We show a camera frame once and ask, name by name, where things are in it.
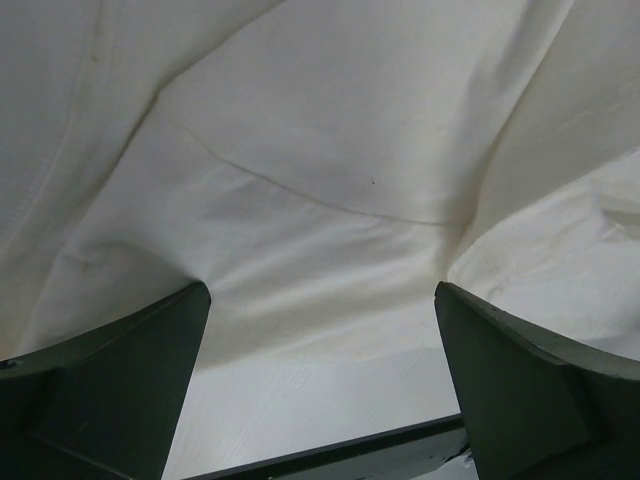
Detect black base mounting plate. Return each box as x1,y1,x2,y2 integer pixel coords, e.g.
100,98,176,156
199,415,468,480

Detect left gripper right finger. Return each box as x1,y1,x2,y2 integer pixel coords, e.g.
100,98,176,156
434,282,639,479

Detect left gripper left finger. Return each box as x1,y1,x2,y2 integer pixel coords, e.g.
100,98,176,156
1,283,211,479

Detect cream white t shirt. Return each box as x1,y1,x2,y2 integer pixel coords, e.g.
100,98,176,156
1,1,639,363

